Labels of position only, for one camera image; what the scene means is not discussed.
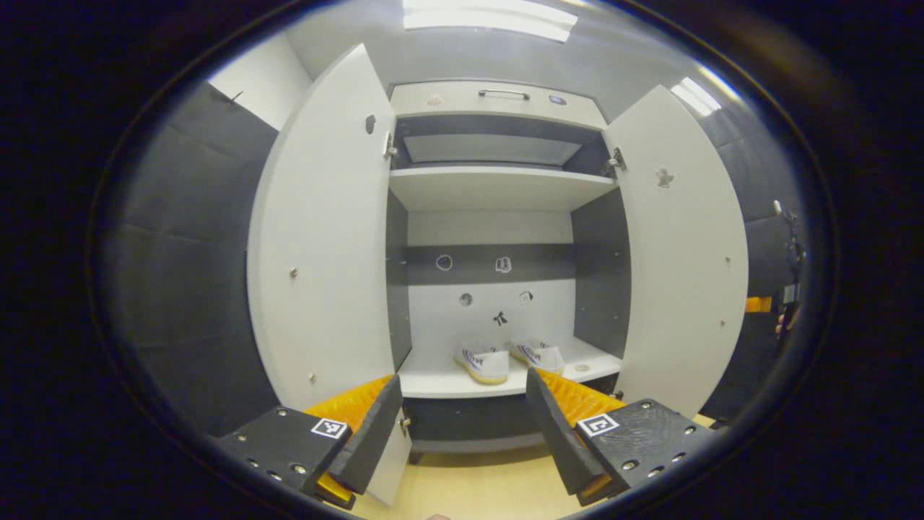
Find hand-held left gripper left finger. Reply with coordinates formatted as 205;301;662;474
217;373;405;510

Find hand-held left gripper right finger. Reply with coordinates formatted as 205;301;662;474
525;366;715;506

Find grey shoe cabinet door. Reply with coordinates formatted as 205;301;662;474
603;84;749;420
247;43;414;506

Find white canvas shoe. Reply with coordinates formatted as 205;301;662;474
509;339;566;376
453;345;510;386

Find grey cabinet drawer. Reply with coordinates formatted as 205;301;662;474
390;81;609;131

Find small ceiling light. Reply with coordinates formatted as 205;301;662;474
671;77;723;116

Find black backdrop cloth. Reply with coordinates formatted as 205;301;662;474
101;79;806;438

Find large ceiling light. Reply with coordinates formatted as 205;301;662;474
402;0;578;42

